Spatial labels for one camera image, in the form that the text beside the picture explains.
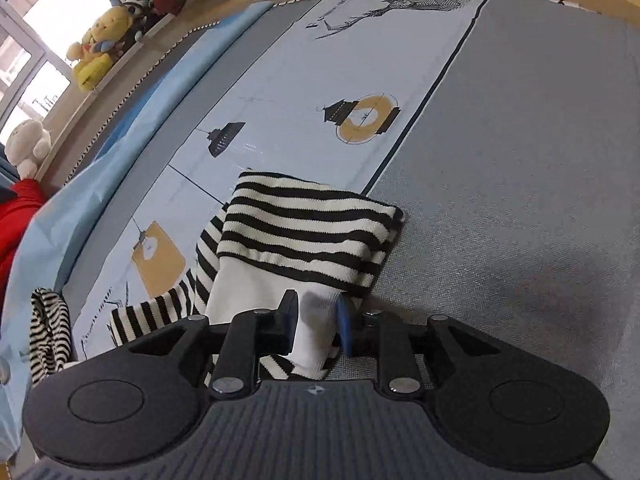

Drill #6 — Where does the window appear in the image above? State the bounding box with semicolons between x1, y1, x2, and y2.
0;0;108;136

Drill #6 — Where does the red garment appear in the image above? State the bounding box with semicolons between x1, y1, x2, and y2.
0;177;53;306

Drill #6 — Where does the yellow plush bear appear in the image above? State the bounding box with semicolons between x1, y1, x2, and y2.
67;5;136;93

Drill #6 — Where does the black white striped shirt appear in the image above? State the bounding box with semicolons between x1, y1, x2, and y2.
109;170;405;382

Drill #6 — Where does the light blue blanket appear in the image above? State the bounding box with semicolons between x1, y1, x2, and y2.
0;1;273;480

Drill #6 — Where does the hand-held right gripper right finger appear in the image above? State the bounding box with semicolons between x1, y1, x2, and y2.
334;294;503;401

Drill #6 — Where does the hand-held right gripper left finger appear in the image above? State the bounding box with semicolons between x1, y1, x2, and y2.
125;289;301;402

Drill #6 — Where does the panda plush toy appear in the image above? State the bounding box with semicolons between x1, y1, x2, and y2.
120;0;161;43

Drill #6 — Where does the thin-striped black white cloth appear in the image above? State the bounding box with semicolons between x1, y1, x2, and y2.
29;287;75;388

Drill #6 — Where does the white plush toy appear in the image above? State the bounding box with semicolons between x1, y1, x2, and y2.
4;119;53;181

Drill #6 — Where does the grey printed bed sheet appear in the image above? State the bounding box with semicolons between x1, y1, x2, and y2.
60;0;640;461

